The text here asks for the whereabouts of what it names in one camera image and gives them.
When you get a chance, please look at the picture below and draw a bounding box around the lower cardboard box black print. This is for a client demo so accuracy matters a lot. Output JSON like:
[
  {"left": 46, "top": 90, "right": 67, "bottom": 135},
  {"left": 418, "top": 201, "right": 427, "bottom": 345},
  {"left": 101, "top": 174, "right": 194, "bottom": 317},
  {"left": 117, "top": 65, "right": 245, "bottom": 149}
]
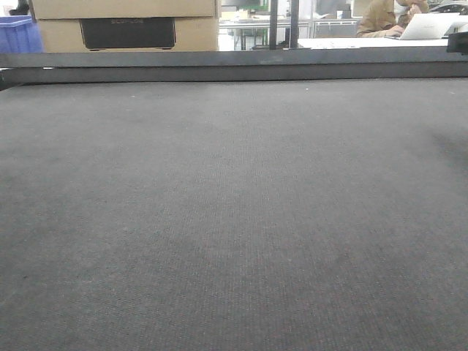
[{"left": 38, "top": 17, "right": 219, "bottom": 53}]

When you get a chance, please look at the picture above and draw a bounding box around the black vertical pole left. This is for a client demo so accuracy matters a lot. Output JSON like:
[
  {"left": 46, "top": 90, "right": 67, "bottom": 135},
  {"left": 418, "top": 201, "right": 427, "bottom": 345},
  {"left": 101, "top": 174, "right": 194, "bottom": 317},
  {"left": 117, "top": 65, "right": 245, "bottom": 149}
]
[{"left": 268, "top": 0, "right": 278, "bottom": 50}]

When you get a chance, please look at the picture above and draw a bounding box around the black vertical pole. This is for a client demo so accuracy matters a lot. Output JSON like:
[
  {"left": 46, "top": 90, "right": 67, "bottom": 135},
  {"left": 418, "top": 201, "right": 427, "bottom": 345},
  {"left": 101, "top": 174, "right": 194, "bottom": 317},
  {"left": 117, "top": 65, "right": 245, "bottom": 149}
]
[
  {"left": 289, "top": 0, "right": 300, "bottom": 49},
  {"left": 268, "top": 0, "right": 278, "bottom": 50}
]

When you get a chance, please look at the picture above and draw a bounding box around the white background table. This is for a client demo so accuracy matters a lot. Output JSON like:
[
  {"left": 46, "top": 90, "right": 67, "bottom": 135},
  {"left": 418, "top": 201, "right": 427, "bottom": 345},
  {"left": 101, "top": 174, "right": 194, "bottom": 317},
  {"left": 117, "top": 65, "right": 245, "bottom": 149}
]
[{"left": 298, "top": 37, "right": 448, "bottom": 50}]

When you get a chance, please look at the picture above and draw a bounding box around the black vertical pole right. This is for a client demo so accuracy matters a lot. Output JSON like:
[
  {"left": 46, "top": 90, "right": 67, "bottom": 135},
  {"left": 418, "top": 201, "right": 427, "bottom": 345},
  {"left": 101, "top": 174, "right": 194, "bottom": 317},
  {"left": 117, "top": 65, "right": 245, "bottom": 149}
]
[{"left": 289, "top": 0, "right": 300, "bottom": 49}]

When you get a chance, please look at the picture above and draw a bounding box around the seated person brown jacket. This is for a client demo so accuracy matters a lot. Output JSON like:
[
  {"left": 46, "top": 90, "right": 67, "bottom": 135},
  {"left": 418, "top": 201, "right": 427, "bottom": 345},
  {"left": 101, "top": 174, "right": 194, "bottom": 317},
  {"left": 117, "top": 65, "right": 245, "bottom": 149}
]
[{"left": 356, "top": 0, "right": 429, "bottom": 38}]

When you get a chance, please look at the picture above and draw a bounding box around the white laptop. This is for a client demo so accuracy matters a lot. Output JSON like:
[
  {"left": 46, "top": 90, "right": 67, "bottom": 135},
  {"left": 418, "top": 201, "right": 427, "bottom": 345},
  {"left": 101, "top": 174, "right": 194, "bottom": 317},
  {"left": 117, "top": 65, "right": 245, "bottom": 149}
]
[{"left": 385, "top": 12, "right": 460, "bottom": 40}]

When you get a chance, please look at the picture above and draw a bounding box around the upper cardboard box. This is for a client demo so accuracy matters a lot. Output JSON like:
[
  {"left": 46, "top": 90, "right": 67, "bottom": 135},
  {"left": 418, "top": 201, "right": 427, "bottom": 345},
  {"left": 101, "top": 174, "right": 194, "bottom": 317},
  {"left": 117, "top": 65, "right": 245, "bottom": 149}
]
[{"left": 30, "top": 0, "right": 220, "bottom": 20}]

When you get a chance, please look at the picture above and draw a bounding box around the blue crate behind table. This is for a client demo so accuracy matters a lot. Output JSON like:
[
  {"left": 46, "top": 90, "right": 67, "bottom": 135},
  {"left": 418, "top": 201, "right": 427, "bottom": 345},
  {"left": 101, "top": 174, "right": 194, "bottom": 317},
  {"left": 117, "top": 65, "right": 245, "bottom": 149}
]
[{"left": 1, "top": 15, "right": 43, "bottom": 53}]

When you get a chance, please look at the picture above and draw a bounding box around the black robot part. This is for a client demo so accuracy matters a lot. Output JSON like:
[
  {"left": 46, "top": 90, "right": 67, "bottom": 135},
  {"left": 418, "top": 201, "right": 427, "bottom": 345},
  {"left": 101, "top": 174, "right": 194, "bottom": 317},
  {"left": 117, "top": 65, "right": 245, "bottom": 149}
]
[{"left": 446, "top": 31, "right": 468, "bottom": 55}]

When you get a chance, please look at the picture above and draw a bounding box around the dark table edge rail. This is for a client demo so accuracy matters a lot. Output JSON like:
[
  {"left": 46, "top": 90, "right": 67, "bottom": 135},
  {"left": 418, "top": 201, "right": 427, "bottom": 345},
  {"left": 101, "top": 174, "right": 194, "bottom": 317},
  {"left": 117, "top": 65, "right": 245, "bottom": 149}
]
[{"left": 1, "top": 46, "right": 467, "bottom": 89}]

